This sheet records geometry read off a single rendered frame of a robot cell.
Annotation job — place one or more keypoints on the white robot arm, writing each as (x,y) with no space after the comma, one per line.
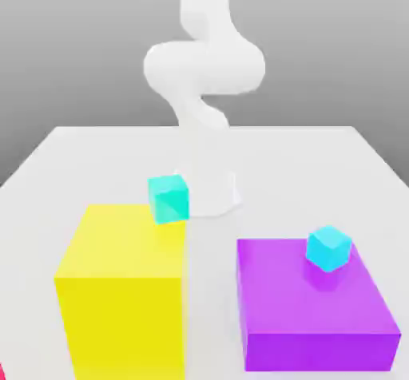
(204,67)

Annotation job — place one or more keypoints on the small turquoise cube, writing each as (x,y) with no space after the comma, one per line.
(168,198)

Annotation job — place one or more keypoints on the small sky blue cube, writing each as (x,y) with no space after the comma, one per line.
(328,248)

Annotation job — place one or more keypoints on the small red cube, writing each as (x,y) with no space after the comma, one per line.
(1,373)

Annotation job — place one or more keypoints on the large yellow box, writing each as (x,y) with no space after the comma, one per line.
(121,306)

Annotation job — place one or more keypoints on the large purple box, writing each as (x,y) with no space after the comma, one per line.
(313,316)

